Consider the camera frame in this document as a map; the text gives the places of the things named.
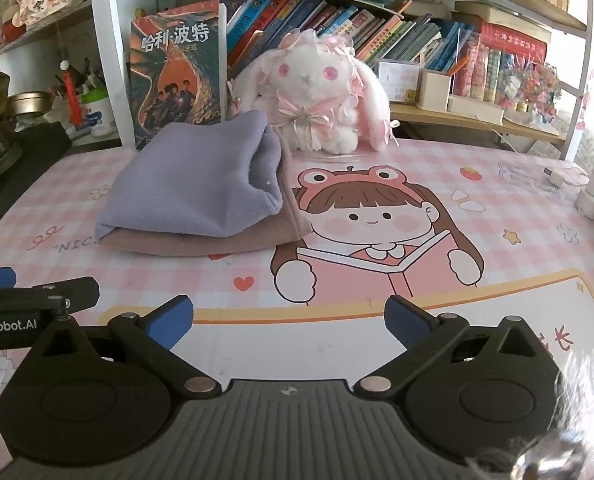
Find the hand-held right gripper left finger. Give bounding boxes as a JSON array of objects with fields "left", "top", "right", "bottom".
[{"left": 38, "top": 295, "right": 222, "bottom": 402}]

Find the dragon cover book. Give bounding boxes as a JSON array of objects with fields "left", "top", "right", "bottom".
[{"left": 130, "top": 2, "right": 228, "bottom": 151}]

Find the pink checked printed desk mat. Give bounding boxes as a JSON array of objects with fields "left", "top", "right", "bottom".
[{"left": 0, "top": 137, "right": 594, "bottom": 480}]

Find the black side stand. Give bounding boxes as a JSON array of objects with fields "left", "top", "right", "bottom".
[{"left": 0, "top": 121, "right": 73, "bottom": 248}]

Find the red and white figurine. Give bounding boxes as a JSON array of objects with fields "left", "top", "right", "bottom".
[{"left": 0, "top": 15, "right": 25, "bottom": 43}]

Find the row of colourful books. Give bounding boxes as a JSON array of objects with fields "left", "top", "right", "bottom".
[{"left": 224, "top": 0, "right": 482, "bottom": 76}]

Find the purple and beige sweater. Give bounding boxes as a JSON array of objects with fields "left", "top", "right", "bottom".
[{"left": 94, "top": 109, "right": 312, "bottom": 257}]

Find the white usb adapter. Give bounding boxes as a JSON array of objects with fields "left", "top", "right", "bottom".
[{"left": 542, "top": 166, "right": 585, "bottom": 187}]

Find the cream storage box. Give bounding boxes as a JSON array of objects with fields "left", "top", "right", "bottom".
[{"left": 417, "top": 69, "right": 452, "bottom": 112}]

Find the white wooden desk bookshelf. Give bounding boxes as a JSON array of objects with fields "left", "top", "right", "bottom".
[{"left": 0, "top": 0, "right": 594, "bottom": 161}]

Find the pink flower bunch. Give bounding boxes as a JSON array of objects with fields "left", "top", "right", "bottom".
[{"left": 502, "top": 62, "right": 562, "bottom": 126}]

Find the pen cup with pens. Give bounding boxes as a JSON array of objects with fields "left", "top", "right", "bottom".
[{"left": 52, "top": 65, "right": 107, "bottom": 126}]

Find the white pink plush bunny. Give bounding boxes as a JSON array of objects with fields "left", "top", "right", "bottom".
[{"left": 227, "top": 30, "right": 400, "bottom": 155}]

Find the flat white box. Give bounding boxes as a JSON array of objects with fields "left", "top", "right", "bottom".
[{"left": 447, "top": 94, "right": 505, "bottom": 126}]

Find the clear plastic film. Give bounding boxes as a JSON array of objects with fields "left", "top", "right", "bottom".
[{"left": 477, "top": 340, "right": 594, "bottom": 480}]

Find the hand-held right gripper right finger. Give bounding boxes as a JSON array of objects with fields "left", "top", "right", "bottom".
[{"left": 353, "top": 295, "right": 544, "bottom": 403}]

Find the round metal tin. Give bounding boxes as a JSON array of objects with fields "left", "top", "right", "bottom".
[{"left": 7, "top": 91, "right": 52, "bottom": 118}]

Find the red tassel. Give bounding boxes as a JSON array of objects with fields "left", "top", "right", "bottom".
[{"left": 60, "top": 60, "right": 84, "bottom": 126}]

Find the white charger plug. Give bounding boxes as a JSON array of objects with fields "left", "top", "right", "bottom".
[{"left": 574, "top": 165, "right": 594, "bottom": 221}]

